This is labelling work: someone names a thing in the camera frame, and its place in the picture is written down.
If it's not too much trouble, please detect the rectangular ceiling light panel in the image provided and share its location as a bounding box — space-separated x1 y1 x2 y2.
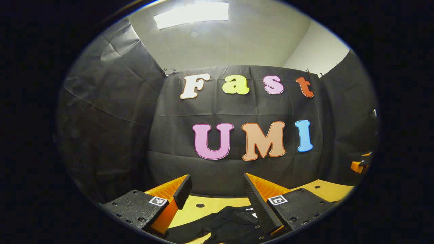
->
153 2 229 30

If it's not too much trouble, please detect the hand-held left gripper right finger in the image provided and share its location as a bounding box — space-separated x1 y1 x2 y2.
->
243 173 337 236

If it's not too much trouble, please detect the black backdrop cloth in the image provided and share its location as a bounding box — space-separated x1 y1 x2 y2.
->
56 19 380 204

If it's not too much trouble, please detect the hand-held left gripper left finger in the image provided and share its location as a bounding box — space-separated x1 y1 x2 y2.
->
98 174 193 238

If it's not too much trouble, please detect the black collared garment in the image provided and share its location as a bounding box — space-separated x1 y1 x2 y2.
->
164 205 282 244

